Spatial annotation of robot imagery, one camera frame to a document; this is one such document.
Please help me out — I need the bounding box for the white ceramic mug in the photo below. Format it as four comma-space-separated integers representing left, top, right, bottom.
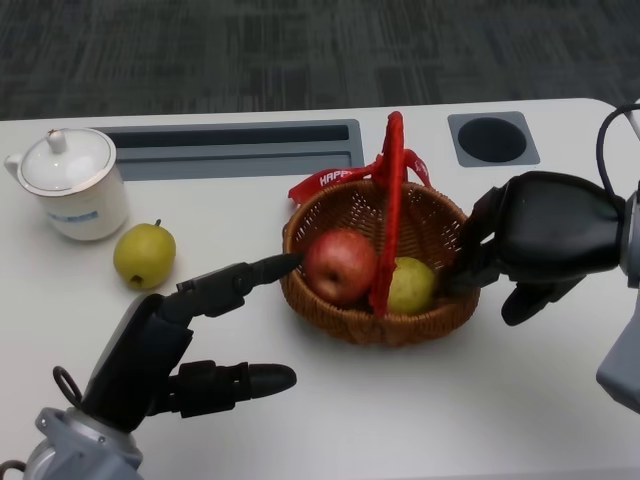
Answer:
3, 127, 130, 242

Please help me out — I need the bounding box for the green pear without stem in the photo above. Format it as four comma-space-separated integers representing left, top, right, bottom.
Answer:
387, 256, 439, 315

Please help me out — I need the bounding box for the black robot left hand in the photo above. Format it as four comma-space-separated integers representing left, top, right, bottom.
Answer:
82, 252, 304, 434

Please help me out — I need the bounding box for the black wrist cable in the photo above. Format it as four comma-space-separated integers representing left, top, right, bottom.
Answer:
596, 98, 640, 204
51, 365, 84, 407

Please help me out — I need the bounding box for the green pear with stem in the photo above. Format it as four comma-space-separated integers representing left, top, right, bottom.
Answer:
113, 218, 177, 291

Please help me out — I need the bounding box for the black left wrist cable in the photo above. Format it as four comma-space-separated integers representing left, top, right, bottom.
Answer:
51, 365, 84, 407

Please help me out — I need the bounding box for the wicker basket with red handle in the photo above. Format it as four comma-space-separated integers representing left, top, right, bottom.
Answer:
279, 110, 482, 347

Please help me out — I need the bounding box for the grey recessed table tray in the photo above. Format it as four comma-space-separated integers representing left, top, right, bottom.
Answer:
94, 118, 364, 182

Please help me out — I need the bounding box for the red printed ribbon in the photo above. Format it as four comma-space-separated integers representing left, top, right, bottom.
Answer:
287, 148, 434, 204

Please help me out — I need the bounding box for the white mug lid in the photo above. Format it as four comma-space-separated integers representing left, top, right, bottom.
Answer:
17, 127, 117, 194

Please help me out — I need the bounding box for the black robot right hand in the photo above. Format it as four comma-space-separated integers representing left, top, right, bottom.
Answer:
444, 170, 626, 327

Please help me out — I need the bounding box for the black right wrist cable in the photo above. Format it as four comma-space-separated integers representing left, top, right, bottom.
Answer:
596, 98, 640, 204

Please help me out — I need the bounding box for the red apple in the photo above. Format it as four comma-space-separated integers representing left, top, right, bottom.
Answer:
304, 228, 379, 302

